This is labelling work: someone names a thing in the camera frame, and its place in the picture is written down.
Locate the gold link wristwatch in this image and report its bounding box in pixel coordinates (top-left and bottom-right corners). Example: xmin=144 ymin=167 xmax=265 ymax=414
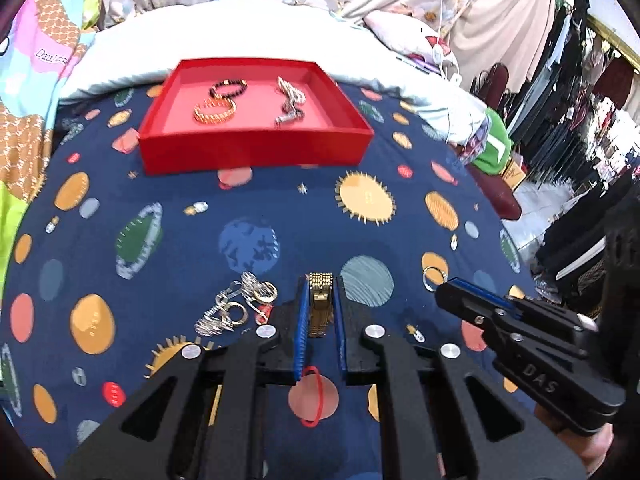
xmin=307 ymin=272 xmax=334 ymax=338

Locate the silver link wristwatch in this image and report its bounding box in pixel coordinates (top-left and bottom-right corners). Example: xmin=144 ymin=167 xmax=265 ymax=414
xmin=274 ymin=107 xmax=305 ymax=126

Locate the gold chain cuff bracelet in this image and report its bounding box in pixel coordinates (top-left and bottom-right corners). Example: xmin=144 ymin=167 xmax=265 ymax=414
xmin=193 ymin=97 xmax=238 ymax=125

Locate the silver jewelry pile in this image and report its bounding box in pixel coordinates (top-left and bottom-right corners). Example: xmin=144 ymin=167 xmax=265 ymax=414
xmin=194 ymin=271 xmax=278 ymax=337

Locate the person's right hand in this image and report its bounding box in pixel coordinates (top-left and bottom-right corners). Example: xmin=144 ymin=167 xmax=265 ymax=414
xmin=534 ymin=404 xmax=614 ymax=477

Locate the red thin hair band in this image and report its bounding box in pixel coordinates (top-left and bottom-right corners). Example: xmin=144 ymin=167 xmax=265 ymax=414
xmin=297 ymin=365 xmax=324 ymax=429

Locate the green garment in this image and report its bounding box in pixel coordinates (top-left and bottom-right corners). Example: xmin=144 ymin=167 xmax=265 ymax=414
xmin=472 ymin=107 xmax=513 ymax=176

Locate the navy planet-print bedsheet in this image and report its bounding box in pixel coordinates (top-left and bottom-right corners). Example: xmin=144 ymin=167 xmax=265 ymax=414
xmin=1 ymin=86 xmax=534 ymax=474

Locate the pink plush toy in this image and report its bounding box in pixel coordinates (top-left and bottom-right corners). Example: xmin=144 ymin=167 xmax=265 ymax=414
xmin=363 ymin=10 xmax=462 ymax=84

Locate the beige hanging cloth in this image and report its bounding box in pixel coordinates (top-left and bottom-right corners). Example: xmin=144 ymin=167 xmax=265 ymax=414
xmin=448 ymin=0 xmax=556 ymax=93

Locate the red shallow tray box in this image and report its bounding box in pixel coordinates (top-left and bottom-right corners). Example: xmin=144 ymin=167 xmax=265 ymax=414
xmin=139 ymin=58 xmax=374 ymax=176

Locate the light blue quilt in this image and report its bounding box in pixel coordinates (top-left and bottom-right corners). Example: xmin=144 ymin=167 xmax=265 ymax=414
xmin=58 ymin=0 xmax=487 ymax=143

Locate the colourful monkey cartoon blanket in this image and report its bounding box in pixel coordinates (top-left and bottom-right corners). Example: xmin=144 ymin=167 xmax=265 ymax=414
xmin=0 ymin=0 xmax=101 ymax=281

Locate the silver hoop ring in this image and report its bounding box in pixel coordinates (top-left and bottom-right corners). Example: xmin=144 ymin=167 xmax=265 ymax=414
xmin=422 ymin=264 xmax=449 ymax=287

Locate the silver chain in tray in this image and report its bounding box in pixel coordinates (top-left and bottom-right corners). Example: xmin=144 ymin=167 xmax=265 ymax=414
xmin=275 ymin=76 xmax=307 ymax=111

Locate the dark beaded bracelet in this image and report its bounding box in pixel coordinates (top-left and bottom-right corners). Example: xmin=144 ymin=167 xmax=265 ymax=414
xmin=208 ymin=78 xmax=250 ymax=101

